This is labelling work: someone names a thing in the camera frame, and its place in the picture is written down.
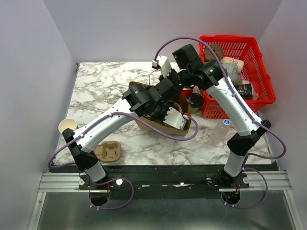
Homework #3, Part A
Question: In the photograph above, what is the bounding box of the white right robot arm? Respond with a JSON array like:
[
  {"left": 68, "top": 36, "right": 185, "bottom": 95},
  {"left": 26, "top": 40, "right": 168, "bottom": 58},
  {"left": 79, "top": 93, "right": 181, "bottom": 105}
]
[{"left": 152, "top": 44, "right": 271, "bottom": 188}]

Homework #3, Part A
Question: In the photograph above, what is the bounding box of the red cup with straws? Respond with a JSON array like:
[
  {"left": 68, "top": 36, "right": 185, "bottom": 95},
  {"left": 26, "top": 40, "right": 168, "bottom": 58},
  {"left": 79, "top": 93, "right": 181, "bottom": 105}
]
[{"left": 181, "top": 88, "right": 193, "bottom": 99}]

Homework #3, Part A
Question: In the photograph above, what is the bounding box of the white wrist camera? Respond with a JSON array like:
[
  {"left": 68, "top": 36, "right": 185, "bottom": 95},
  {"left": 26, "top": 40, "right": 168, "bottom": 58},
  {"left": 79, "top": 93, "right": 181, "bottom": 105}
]
[
  {"left": 152, "top": 56, "right": 172, "bottom": 78},
  {"left": 163, "top": 107, "right": 189, "bottom": 130}
]

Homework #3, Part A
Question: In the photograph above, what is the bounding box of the red plastic basket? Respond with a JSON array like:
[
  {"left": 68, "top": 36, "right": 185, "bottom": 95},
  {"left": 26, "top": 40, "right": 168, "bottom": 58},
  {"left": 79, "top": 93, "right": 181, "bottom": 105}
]
[{"left": 200, "top": 35, "right": 276, "bottom": 112}]

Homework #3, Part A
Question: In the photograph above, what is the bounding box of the brown cardboard cup carrier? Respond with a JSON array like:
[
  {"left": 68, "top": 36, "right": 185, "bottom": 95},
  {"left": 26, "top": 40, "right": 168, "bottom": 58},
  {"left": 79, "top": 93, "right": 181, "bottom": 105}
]
[{"left": 94, "top": 141, "right": 122, "bottom": 163}]

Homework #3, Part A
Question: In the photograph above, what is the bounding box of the green paper coffee cup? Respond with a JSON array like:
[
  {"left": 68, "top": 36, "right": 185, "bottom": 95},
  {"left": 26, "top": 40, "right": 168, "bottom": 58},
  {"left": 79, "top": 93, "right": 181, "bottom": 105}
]
[{"left": 58, "top": 118, "right": 78, "bottom": 134}]

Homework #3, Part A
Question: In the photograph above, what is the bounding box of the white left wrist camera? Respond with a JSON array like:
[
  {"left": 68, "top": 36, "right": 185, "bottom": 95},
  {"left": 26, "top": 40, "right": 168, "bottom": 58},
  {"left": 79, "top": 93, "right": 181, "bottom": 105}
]
[{"left": 163, "top": 107, "right": 189, "bottom": 130}]

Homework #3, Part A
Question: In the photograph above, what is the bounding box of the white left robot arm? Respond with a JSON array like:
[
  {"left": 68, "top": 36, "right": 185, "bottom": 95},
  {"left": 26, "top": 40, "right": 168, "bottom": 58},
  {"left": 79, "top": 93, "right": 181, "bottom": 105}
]
[{"left": 62, "top": 82, "right": 177, "bottom": 189}]

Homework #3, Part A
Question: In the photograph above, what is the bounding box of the black coffee bag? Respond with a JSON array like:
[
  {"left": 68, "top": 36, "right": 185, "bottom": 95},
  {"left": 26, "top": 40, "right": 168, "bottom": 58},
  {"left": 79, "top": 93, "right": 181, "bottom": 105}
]
[{"left": 235, "top": 83, "right": 253, "bottom": 100}]

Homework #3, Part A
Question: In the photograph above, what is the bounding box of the black mounting base rail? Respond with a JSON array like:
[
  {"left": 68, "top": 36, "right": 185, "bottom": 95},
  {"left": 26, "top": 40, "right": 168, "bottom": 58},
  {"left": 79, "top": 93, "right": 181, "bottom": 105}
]
[{"left": 76, "top": 164, "right": 250, "bottom": 200}]

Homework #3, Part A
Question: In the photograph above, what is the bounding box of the brown paper bag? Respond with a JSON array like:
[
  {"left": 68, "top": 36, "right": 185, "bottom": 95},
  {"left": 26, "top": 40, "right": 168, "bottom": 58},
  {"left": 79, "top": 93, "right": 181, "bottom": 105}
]
[{"left": 122, "top": 79, "right": 191, "bottom": 136}]

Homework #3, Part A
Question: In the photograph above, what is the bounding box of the grey coffee bag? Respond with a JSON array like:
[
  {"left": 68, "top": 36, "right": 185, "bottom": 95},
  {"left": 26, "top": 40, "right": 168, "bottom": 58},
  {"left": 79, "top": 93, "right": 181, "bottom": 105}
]
[{"left": 224, "top": 63, "right": 242, "bottom": 85}]

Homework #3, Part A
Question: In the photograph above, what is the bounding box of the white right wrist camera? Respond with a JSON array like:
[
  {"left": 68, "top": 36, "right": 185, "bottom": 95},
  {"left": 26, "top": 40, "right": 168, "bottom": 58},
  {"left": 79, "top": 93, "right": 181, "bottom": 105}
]
[{"left": 152, "top": 56, "right": 172, "bottom": 78}]

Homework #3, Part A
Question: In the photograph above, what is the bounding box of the beige wrapped roll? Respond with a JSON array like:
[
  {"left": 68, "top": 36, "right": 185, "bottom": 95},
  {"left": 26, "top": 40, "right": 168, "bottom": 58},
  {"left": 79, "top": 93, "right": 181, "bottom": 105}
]
[{"left": 221, "top": 57, "right": 244, "bottom": 73}]

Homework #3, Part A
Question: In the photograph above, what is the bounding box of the clear plastic water bottle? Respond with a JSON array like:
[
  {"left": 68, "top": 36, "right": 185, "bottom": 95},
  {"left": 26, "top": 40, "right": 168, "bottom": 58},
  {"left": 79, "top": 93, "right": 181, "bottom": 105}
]
[{"left": 210, "top": 119, "right": 231, "bottom": 146}]

